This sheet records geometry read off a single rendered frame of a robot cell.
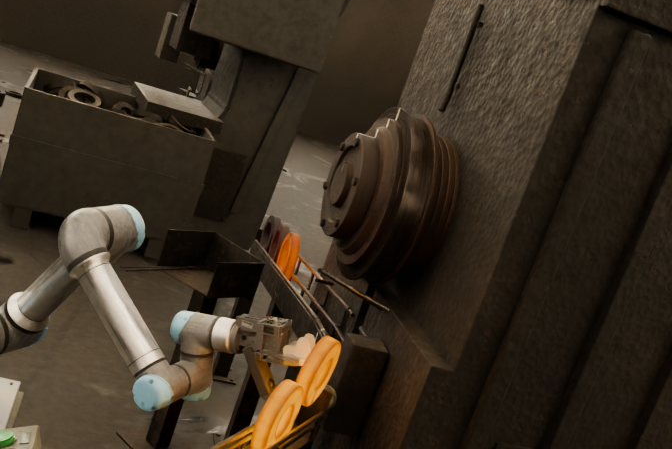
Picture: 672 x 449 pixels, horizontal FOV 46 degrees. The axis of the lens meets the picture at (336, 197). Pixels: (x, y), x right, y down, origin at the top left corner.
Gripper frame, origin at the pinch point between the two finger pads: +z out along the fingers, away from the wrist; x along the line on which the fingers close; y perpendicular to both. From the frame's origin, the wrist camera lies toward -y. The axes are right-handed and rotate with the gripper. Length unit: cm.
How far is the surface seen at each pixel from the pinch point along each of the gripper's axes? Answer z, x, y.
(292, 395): 0.3, -15.0, -2.5
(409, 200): 9.2, 27.0, 34.3
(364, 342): 1.9, 24.8, -1.1
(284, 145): -147, 304, 33
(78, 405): -111, 66, -54
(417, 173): 10, 29, 41
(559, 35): 40, 22, 74
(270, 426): -1.1, -21.2, -7.0
